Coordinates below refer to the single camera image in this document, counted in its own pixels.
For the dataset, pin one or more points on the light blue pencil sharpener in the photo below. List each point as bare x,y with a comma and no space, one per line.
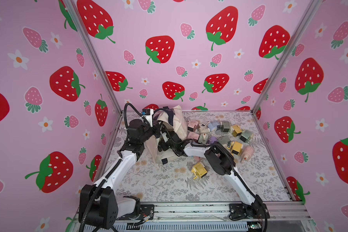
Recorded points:
214,125

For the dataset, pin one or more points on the pink round pencil sharpener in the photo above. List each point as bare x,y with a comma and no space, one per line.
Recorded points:
247,153

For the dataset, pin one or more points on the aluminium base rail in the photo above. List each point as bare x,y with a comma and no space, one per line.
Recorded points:
215,217

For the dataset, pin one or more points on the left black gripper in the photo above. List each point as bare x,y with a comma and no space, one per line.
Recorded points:
155,129

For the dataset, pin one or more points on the cream white pencil sharpener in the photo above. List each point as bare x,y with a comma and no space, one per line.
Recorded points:
203,128

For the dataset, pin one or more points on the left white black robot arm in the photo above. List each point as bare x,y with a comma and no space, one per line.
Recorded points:
99,206

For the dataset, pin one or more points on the yellow pencil sharpener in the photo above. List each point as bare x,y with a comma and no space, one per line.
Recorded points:
199,170
236,130
236,148

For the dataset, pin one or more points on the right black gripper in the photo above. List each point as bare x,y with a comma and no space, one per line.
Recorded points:
165,142

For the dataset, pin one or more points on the cream canvas tote bag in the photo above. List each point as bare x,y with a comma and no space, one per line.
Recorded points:
170,119

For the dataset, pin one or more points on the mint green pencil sharpener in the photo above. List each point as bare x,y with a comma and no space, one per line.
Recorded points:
246,136

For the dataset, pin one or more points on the grey green pencil sharpener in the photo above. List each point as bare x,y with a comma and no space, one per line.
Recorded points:
225,126

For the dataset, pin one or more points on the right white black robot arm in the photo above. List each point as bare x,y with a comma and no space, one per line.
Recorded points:
222,163

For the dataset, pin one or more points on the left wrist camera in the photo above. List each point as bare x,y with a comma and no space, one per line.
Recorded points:
139,126

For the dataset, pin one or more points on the purple pencil sharpener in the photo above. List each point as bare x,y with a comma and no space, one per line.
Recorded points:
212,140

